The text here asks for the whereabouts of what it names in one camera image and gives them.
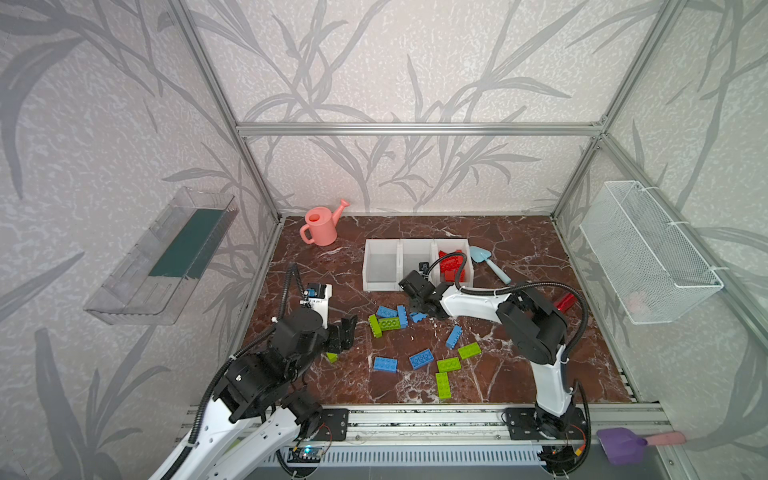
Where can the pink watering can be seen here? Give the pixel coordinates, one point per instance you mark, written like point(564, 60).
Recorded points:
point(320, 225)

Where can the green lego lower middle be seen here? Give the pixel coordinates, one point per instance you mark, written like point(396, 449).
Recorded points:
point(449, 365)

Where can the blue lego upright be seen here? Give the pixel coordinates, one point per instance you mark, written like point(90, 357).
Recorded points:
point(402, 316)

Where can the white wire mesh basket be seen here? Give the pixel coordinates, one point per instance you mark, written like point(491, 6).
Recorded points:
point(655, 270)

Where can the red lego pair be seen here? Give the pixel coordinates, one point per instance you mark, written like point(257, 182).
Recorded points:
point(461, 259)

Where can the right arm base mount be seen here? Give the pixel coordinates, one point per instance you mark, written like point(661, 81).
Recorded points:
point(524, 423)

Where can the green lego upright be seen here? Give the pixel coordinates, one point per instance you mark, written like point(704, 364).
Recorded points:
point(443, 386)
point(375, 326)

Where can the purple scoop pink handle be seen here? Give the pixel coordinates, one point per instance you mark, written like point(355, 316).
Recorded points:
point(624, 447)

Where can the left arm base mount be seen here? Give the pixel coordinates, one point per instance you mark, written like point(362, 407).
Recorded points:
point(329, 425)

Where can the red tool right side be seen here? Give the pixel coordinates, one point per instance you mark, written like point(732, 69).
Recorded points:
point(566, 302)

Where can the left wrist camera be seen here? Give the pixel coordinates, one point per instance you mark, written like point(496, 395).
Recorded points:
point(317, 297)

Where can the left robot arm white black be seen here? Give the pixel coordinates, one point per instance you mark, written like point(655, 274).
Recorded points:
point(253, 408)

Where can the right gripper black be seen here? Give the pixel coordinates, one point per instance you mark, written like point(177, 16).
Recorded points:
point(414, 285)

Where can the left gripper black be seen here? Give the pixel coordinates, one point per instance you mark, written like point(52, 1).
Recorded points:
point(343, 333)

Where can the green lego bottom upright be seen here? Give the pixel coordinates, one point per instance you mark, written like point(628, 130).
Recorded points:
point(443, 386)

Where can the blue lego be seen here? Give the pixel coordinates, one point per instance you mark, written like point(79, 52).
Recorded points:
point(419, 316)
point(402, 316)
point(382, 364)
point(421, 359)
point(385, 312)
point(454, 336)

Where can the light blue toy shovel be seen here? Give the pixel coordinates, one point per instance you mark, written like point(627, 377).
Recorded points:
point(483, 256)

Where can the white three-compartment bin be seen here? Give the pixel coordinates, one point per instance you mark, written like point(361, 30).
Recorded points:
point(387, 261)

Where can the clear plastic wall shelf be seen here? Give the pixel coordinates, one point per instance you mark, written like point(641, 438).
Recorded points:
point(153, 283)

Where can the green lego flat centre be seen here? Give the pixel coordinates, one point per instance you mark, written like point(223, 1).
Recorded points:
point(389, 324)

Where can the circuit board with led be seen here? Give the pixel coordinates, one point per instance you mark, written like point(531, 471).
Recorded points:
point(306, 455)

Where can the green lego right tilted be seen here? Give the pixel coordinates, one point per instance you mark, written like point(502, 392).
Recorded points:
point(469, 351)

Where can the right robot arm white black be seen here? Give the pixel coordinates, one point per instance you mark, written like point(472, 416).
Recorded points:
point(535, 325)

